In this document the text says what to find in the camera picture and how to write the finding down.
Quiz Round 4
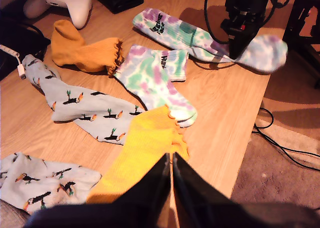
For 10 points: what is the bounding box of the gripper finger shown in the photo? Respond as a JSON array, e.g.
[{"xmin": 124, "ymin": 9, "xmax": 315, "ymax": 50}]
[
  {"xmin": 172, "ymin": 152, "xmax": 232, "ymax": 228},
  {"xmin": 109, "ymin": 153, "xmax": 172, "ymax": 228},
  {"xmin": 234, "ymin": 25, "xmax": 261, "ymax": 60},
  {"xmin": 228, "ymin": 30, "xmax": 245, "ymax": 60}
]

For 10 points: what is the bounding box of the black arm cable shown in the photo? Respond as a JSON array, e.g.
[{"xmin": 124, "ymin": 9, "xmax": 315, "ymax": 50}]
[{"xmin": 203, "ymin": 0, "xmax": 232, "ymax": 45}]

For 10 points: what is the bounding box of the black wallet case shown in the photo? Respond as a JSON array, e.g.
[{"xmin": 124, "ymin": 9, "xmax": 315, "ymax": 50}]
[{"xmin": 91, "ymin": 0, "xmax": 145, "ymax": 15}]

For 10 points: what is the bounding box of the bright yellow frilled sock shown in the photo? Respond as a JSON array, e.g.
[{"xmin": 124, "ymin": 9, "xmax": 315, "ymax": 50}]
[{"xmin": 85, "ymin": 104, "xmax": 191, "ymax": 204}]

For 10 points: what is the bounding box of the white braided usb cable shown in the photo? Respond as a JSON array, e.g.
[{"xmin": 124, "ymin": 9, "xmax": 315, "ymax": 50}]
[{"xmin": 0, "ymin": 44, "xmax": 27, "ymax": 80}]

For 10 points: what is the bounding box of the mustard frilled sock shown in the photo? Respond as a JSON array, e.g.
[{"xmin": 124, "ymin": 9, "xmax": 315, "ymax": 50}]
[{"xmin": 50, "ymin": 19, "xmax": 125, "ymax": 76}]

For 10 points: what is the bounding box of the patterned floor rug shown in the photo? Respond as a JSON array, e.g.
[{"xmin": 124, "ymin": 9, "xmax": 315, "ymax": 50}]
[{"xmin": 228, "ymin": 95, "xmax": 320, "ymax": 211}]

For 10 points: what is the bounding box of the black floor cable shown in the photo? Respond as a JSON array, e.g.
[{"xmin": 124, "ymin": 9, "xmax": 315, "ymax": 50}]
[{"xmin": 251, "ymin": 107, "xmax": 320, "ymax": 172}]

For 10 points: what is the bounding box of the pale toucan print sock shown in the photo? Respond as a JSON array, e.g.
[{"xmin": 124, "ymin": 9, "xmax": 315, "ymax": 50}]
[
  {"xmin": 0, "ymin": 151, "xmax": 103, "ymax": 215},
  {"xmin": 21, "ymin": 54, "xmax": 149, "ymax": 146}
]

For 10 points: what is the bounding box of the pastel tie-dye sock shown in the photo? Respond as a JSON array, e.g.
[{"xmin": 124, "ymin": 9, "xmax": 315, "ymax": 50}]
[
  {"xmin": 111, "ymin": 44, "xmax": 199, "ymax": 128},
  {"xmin": 132, "ymin": 7, "xmax": 289, "ymax": 75}
]

